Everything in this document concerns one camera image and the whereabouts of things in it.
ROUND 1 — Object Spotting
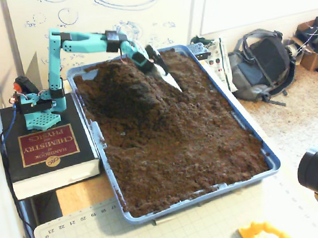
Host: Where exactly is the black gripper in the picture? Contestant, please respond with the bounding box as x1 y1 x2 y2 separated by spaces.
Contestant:
130 42 183 96

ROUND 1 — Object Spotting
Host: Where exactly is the brown soil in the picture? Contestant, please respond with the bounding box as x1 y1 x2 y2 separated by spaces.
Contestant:
71 40 274 222

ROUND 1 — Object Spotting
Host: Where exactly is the dark green cloth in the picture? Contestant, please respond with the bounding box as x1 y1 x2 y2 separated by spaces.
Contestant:
189 34 214 46

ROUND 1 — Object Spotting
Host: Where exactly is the white electronics board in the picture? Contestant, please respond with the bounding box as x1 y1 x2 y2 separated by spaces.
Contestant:
196 36 238 95

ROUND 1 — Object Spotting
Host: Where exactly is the whiteboard with blue drawings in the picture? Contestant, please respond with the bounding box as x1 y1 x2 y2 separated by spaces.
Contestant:
0 0 201 74

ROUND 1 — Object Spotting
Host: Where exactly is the grey backpack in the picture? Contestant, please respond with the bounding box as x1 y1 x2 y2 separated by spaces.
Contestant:
225 26 300 112

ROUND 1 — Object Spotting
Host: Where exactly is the black chemistry physics handbook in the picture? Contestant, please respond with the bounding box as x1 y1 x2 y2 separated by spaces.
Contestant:
0 90 104 202

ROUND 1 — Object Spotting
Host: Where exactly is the blue plastic tray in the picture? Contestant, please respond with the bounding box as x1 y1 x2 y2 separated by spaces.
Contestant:
64 37 285 230

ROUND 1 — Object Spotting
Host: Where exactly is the small metal bar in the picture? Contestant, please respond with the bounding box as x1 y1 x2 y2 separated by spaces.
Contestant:
152 216 176 226

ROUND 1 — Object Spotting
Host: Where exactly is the brown cardboard box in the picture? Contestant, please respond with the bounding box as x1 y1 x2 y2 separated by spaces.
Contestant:
288 18 318 73

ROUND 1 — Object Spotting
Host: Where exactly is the black fabric bundle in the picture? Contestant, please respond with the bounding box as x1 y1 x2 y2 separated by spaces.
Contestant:
294 17 318 54

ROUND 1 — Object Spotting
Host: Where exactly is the pale green cutting mat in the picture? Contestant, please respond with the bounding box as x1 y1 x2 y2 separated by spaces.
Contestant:
31 171 318 238

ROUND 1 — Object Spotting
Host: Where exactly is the yellow plastic object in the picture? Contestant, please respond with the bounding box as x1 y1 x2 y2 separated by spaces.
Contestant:
237 217 294 238

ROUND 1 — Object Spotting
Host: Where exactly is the blue cable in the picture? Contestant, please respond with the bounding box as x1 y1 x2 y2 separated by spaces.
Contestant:
0 107 22 156

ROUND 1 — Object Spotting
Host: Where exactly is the black cable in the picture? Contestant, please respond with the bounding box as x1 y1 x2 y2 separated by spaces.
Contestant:
0 130 39 238

